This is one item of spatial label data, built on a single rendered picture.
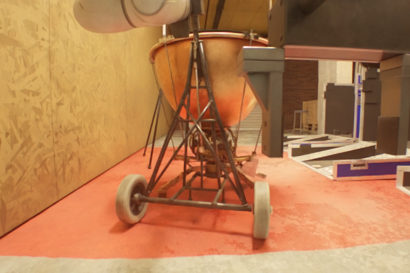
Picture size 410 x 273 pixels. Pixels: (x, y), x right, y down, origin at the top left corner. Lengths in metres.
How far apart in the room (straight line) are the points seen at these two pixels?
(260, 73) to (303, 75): 8.19
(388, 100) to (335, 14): 0.11
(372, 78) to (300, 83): 5.56
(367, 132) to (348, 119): 1.11
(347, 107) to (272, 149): 3.73
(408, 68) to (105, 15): 0.59
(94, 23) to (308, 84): 8.07
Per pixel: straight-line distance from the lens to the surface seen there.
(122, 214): 0.90
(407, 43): 0.28
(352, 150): 2.47
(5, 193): 1.07
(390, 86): 0.29
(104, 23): 0.64
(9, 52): 1.12
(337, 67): 4.96
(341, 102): 3.88
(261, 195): 0.76
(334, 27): 0.24
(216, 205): 0.84
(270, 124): 0.21
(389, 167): 1.92
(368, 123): 2.86
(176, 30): 0.73
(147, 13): 0.54
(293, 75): 8.25
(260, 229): 0.77
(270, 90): 0.21
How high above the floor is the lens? 0.43
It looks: 5 degrees down
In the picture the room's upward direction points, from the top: straight up
